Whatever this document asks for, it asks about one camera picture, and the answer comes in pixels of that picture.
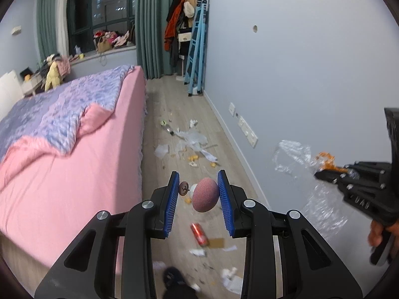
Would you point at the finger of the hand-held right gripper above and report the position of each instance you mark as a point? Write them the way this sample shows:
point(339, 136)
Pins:
point(371, 168)
point(330, 177)

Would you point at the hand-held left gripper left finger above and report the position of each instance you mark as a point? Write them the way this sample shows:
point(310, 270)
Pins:
point(171, 205)

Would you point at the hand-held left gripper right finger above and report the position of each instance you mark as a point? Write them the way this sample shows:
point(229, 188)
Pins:
point(225, 205)

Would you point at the pink foam ball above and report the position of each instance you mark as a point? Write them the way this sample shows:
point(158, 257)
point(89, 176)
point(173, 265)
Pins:
point(204, 194)

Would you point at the clear plastic bag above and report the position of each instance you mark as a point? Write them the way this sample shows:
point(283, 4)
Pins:
point(293, 158)

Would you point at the white shoulder bag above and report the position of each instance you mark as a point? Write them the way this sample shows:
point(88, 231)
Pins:
point(184, 37)

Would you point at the person's right hand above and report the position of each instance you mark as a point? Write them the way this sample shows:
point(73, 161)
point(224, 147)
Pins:
point(375, 233)

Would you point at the brown round disc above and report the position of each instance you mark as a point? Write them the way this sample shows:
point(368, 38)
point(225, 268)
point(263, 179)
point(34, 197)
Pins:
point(184, 188)

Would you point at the white paper cup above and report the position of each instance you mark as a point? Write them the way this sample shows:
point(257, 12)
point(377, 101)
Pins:
point(191, 189)

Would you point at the red drink can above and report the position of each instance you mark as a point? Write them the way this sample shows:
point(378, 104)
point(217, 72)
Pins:
point(199, 233)

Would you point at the brown cardboard piece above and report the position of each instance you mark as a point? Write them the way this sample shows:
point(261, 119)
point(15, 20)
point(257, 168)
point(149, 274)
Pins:
point(215, 243)

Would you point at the white paper strip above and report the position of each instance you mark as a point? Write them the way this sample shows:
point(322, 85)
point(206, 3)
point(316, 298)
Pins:
point(208, 155)

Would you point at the white paper scrap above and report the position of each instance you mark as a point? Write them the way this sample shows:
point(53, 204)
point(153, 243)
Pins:
point(198, 252)

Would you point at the white paper piece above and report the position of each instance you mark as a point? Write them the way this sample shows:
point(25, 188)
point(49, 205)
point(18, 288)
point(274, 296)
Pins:
point(161, 151)

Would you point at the crumpled clear plastic wrap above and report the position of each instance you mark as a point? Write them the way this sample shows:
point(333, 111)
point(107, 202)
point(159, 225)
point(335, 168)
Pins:
point(191, 138)

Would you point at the crumpled white tissue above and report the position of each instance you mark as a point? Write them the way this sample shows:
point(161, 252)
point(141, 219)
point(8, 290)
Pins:
point(232, 282)
point(194, 123)

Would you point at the black fuzzy slipper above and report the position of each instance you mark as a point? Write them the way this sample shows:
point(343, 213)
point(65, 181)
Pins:
point(179, 286)

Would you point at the bed with pink sheet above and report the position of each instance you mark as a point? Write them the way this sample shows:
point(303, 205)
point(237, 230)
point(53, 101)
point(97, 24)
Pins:
point(78, 187)

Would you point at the white coat rack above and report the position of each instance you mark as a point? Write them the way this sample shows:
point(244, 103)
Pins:
point(181, 76)

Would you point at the purple floral blanket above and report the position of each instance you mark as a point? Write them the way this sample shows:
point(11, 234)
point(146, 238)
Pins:
point(62, 109)

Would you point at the blue folding ladder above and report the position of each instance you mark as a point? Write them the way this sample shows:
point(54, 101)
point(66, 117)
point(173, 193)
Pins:
point(196, 53)

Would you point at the grey window ledge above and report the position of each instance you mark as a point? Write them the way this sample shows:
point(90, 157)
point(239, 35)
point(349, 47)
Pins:
point(121, 51)

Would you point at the light pink coat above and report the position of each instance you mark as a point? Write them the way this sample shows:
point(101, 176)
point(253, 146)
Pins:
point(122, 40)

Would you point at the tan handbag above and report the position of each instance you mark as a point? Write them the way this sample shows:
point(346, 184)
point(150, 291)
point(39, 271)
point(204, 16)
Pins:
point(103, 45)

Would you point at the green curtain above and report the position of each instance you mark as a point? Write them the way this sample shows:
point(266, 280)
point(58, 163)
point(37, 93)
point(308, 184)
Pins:
point(152, 31)
point(46, 21)

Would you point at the yellow jacket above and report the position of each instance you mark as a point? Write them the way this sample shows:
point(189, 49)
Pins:
point(52, 76)

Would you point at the orange jacket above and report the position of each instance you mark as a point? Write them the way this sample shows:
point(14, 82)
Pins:
point(171, 28)

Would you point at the magenta garment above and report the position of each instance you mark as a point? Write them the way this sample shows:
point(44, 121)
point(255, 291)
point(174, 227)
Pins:
point(110, 35)

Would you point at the blue bottle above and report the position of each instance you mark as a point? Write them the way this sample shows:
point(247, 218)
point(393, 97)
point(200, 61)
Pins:
point(78, 49)

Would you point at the white desk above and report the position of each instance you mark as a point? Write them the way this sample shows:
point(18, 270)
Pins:
point(31, 85)

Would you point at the red garment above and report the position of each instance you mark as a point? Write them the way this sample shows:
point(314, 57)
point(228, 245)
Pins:
point(99, 34)

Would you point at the beige hat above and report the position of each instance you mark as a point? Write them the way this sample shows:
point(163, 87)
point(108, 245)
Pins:
point(188, 9)

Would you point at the white headboard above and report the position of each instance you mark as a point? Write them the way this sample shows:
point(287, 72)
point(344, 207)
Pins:
point(9, 93)

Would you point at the black laptop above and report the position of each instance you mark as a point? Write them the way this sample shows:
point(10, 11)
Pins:
point(25, 72)

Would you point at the black coat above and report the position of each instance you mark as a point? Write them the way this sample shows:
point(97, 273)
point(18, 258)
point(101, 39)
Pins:
point(177, 0)

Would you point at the white sheer curtain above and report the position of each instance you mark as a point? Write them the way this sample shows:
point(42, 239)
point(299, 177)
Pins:
point(62, 21)

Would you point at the row of white wall sockets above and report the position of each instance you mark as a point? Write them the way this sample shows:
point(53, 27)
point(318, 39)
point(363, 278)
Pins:
point(247, 130)

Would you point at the white wall socket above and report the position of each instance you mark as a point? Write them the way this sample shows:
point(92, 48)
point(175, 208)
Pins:
point(231, 109)

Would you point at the white wall box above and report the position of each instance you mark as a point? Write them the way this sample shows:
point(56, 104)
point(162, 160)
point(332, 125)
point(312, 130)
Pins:
point(16, 29)

